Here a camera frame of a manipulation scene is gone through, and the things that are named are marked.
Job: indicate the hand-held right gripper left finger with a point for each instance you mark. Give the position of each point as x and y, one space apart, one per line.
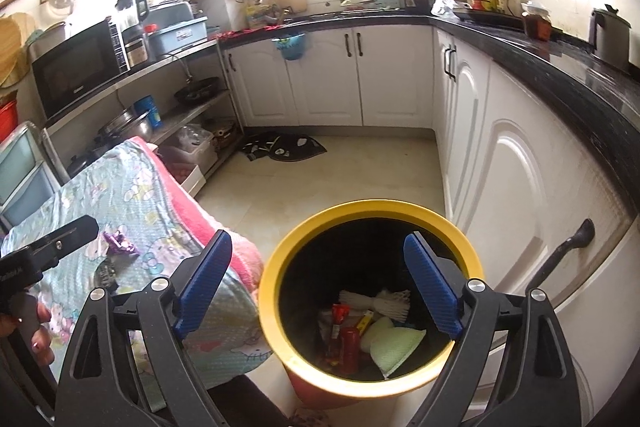
205 282

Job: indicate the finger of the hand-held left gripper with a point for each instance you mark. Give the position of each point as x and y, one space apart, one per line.
70 237

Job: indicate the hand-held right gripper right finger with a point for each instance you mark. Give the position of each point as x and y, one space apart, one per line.
430 287

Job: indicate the white foam net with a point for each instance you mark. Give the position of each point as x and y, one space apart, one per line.
385 302

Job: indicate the large green foam net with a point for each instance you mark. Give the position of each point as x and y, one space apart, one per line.
397 344

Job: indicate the small green foam net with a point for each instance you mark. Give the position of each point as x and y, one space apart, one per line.
376 332

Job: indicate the yellow rim trash bin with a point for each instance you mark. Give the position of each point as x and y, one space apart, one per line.
280 257

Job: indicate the red snack wrapper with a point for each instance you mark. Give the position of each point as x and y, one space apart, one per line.
339 313

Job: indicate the red can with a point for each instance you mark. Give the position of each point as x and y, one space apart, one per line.
350 342

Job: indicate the person's left hand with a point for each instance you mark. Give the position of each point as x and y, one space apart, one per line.
42 352

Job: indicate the purple snack wrapper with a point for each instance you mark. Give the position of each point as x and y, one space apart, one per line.
120 244

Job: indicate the black snack wrapper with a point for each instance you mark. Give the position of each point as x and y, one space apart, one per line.
107 274

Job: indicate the pink fleece blanket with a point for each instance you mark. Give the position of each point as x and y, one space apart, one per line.
200 217

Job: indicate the cartoon cat printed blanket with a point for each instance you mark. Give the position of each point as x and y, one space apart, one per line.
125 197

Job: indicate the blue plastic drawer unit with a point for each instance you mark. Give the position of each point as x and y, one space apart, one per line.
22 177

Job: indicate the steel pots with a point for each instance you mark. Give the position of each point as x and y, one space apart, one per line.
125 122

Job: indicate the red plastic basket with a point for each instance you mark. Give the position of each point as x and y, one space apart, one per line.
7 122

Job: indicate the clear plastic storage boxes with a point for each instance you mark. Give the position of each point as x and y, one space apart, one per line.
190 147

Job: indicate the blue can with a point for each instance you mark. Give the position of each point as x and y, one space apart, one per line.
150 112

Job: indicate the black floor mat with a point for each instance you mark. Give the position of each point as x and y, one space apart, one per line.
280 147

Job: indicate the white kitchen cabinets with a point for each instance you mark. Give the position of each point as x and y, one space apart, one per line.
500 132

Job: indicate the black microwave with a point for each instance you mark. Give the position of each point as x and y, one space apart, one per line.
80 67

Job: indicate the black wok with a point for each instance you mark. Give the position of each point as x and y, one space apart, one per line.
197 89

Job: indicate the metal shelf rack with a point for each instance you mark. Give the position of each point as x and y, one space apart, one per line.
200 52

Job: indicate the blue plastic storage box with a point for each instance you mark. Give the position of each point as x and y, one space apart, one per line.
175 32

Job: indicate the blender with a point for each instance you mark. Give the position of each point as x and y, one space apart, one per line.
137 14

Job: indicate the blue hanging basket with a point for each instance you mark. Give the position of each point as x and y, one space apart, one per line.
290 47

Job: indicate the black kitchen countertop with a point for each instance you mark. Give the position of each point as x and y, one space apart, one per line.
575 67

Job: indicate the brown glass jar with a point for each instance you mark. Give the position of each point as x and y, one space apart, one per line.
537 24

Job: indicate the steel pressure cooker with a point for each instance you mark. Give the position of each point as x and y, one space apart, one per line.
610 37

